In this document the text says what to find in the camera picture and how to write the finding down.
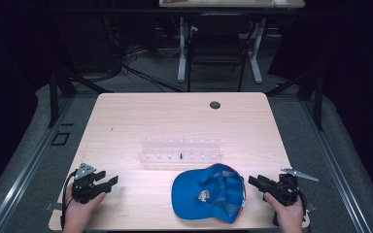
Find person's right hand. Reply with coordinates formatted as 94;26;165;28
263;191;306;233

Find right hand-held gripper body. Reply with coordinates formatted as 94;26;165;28
273;167;320;208

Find black chair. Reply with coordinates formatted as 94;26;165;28
186;13;255;93

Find aluminium floor rail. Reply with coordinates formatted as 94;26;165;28
300;99;373;233
0;96;76;233

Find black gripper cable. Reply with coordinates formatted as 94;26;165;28
59;169;79;229

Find clear acrylic peg rack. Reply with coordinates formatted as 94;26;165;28
137;136;224;164

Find blue baseball cap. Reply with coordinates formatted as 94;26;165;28
170;162;248;225

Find bundle of floor cables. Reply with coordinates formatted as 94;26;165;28
103;45;187;93

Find person's left hand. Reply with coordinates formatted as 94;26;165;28
62;183;107;233

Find black metal stand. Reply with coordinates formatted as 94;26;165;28
47;68;115;128
265;68;325;132

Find white-legged desk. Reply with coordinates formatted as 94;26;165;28
158;0;306;84

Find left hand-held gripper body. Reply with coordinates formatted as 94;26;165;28
71;162;102;205

